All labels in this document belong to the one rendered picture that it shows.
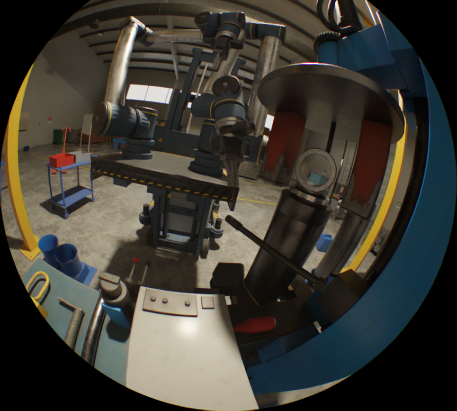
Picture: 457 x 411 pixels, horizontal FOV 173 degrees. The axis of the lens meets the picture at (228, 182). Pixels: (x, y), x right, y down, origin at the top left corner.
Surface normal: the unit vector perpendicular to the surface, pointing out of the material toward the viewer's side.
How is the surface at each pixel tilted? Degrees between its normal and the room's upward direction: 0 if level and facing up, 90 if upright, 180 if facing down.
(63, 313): 0
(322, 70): 90
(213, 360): 0
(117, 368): 0
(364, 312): 90
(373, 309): 90
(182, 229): 90
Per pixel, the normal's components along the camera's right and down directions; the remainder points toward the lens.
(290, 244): -0.51, 0.08
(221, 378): 0.25, -0.94
